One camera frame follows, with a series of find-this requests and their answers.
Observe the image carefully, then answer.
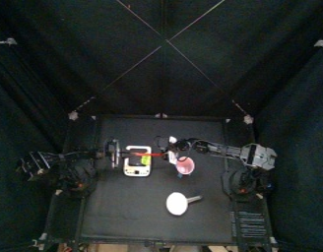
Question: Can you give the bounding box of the long red plastic stick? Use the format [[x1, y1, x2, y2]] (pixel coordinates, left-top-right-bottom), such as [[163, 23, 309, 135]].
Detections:
[[131, 152, 168, 158]]

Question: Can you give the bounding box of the pale pink plastic cup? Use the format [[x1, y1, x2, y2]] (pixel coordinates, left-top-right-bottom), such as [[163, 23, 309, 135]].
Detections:
[[175, 156, 198, 177]]

